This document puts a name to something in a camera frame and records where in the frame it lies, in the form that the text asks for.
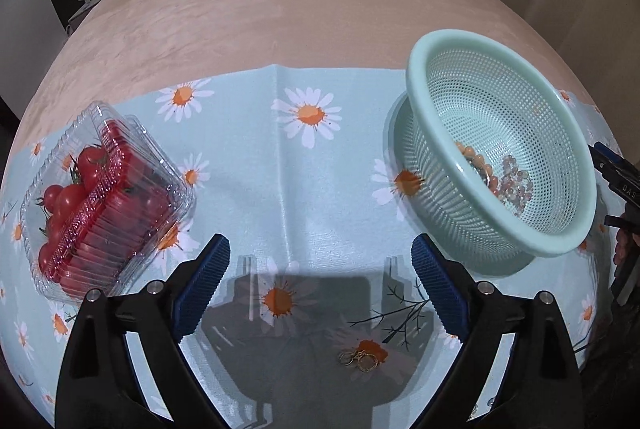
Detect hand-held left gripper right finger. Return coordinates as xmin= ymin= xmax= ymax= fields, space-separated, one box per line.
xmin=410 ymin=233 xmax=587 ymax=429

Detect pile of cherry tomatoes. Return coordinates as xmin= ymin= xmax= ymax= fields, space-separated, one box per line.
xmin=36 ymin=121 xmax=176 ymax=296

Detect orange bead bracelet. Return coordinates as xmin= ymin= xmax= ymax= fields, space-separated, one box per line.
xmin=454 ymin=141 xmax=502 ymax=198

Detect purple bead bracelet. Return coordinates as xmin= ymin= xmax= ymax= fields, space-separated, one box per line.
xmin=499 ymin=153 xmax=534 ymax=213

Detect mint green colander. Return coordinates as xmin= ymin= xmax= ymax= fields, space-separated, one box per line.
xmin=406 ymin=29 xmax=598 ymax=258

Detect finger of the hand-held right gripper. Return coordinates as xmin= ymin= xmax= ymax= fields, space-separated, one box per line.
xmin=588 ymin=142 xmax=640 ymax=211

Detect gold earrings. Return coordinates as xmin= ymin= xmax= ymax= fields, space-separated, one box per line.
xmin=338 ymin=347 xmax=377 ymax=372

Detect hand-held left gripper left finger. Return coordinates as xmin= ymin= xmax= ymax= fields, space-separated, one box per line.
xmin=55 ymin=233 xmax=236 ymax=429

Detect mint green bowl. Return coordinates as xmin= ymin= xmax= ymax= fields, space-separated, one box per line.
xmin=385 ymin=92 xmax=538 ymax=278

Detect pink bed cover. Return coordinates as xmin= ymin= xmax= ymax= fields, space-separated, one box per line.
xmin=10 ymin=0 xmax=583 ymax=152

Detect clear plastic clamshell box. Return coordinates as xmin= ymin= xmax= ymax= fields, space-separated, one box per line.
xmin=20 ymin=101 xmax=196 ymax=305

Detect daisy print tablecloth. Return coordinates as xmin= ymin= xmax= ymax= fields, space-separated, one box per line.
xmin=0 ymin=63 xmax=622 ymax=429

